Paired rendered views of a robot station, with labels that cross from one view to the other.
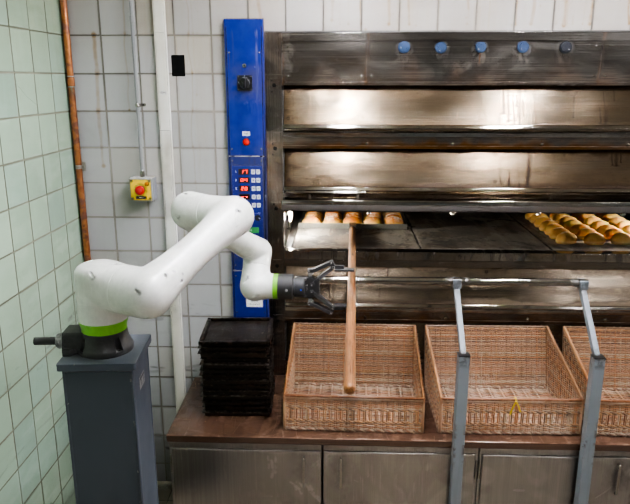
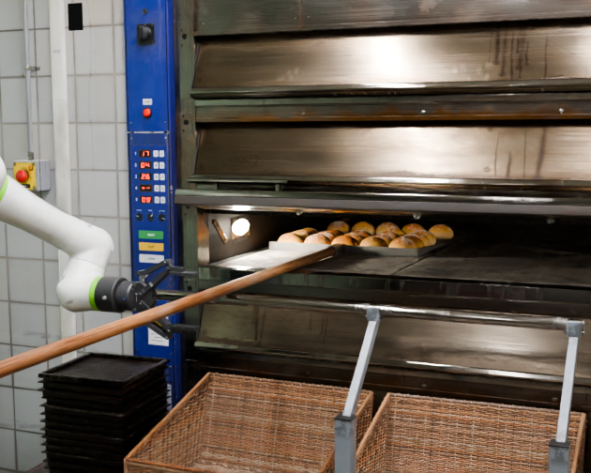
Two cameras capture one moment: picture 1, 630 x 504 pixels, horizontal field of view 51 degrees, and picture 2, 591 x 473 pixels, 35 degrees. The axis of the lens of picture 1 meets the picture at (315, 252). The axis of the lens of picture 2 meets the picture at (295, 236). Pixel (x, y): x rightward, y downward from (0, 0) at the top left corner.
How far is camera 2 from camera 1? 1.23 m
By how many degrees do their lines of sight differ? 22
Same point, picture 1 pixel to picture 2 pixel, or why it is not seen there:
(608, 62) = not seen: outside the picture
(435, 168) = (400, 149)
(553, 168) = (583, 149)
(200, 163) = (98, 143)
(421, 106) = (376, 57)
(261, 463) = not seen: outside the picture
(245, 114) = (146, 76)
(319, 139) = (241, 109)
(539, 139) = (555, 103)
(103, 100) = not seen: outside the picture
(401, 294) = (355, 342)
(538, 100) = (552, 42)
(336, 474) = not seen: outside the picture
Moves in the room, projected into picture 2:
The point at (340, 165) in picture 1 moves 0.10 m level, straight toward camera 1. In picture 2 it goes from (269, 145) to (255, 146)
